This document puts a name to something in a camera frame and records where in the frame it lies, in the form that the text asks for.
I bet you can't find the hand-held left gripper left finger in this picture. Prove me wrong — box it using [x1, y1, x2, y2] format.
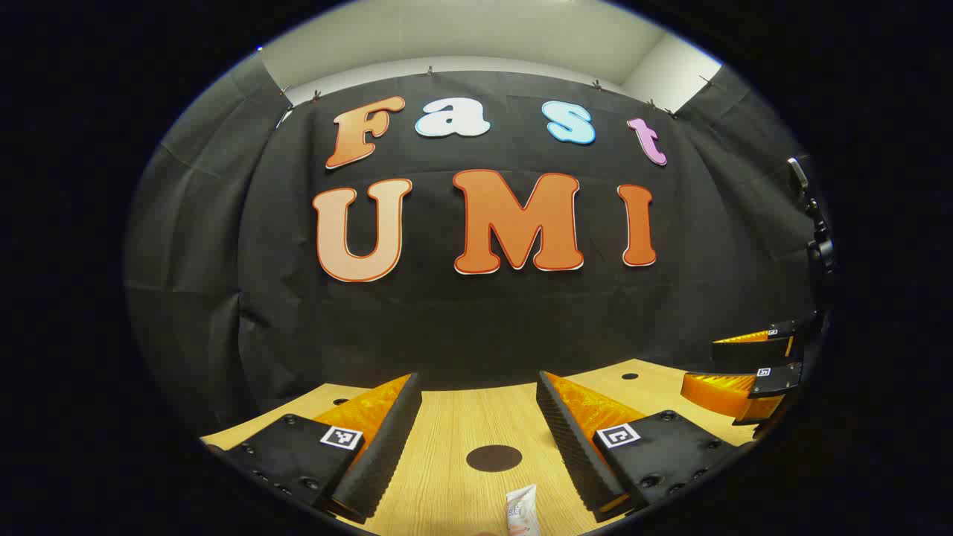
[216, 372, 423, 524]

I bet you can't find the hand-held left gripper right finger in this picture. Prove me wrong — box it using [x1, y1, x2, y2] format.
[536, 370, 749, 522]

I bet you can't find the dark round coaster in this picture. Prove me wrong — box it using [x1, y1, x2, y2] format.
[466, 444, 523, 473]

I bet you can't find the white toothpaste tube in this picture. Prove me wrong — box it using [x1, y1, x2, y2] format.
[505, 484, 540, 536]

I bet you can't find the wooden desktop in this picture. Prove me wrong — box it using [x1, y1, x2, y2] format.
[201, 360, 760, 536]

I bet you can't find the black backdrop cloth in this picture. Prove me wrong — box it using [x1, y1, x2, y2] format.
[123, 56, 835, 436]

